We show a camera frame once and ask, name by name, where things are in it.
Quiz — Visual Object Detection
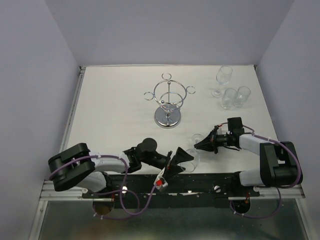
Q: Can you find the clear wine glass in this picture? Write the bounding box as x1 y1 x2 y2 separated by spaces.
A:
211 65 233 98
233 86 251 108
220 88 238 110
179 134 204 173

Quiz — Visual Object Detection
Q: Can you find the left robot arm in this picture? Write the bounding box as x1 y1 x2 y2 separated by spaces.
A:
48 138 200 198

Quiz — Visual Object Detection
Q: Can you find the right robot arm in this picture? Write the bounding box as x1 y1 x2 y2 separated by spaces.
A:
194 117 303 196

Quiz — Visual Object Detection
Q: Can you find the chrome wine glass rack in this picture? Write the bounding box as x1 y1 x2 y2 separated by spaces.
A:
143 73 196 129

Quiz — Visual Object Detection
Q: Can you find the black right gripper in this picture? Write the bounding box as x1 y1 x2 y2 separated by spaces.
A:
194 128 233 154

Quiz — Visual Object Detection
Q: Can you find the clear wine glass front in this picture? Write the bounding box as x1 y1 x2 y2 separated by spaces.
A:
220 88 238 110

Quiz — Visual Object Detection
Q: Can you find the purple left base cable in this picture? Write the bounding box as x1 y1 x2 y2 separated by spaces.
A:
92 187 141 221

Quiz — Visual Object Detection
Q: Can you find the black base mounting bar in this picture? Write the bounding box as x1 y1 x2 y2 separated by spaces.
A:
82 173 260 209

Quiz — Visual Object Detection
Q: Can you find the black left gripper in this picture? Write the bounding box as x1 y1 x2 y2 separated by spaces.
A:
141 147 193 182

